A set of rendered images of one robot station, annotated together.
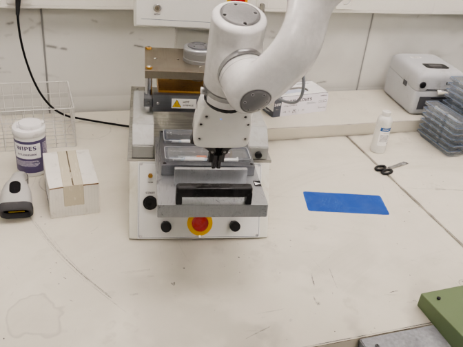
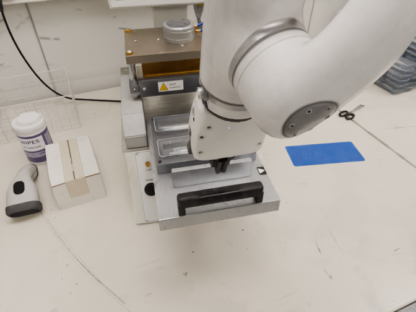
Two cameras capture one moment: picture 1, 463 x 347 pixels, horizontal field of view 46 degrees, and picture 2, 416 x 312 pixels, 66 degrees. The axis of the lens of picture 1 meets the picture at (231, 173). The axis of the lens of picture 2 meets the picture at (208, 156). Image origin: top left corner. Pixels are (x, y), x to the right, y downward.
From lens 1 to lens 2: 56 cm
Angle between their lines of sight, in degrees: 10
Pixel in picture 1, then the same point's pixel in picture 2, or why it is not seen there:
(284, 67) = (381, 50)
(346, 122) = not seen: hidden behind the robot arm
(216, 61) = (225, 49)
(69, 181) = (71, 174)
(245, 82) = (296, 90)
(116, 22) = (99, 8)
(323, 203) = (305, 156)
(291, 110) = not seen: hidden behind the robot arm
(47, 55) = (43, 46)
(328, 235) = (318, 192)
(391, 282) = (391, 238)
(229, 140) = (238, 148)
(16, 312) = not seen: outside the picture
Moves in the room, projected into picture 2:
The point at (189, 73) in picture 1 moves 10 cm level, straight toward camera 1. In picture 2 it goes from (171, 54) to (173, 73)
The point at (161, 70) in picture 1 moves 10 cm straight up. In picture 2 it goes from (142, 54) to (136, 7)
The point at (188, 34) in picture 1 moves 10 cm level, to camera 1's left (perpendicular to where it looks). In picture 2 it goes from (164, 11) to (129, 11)
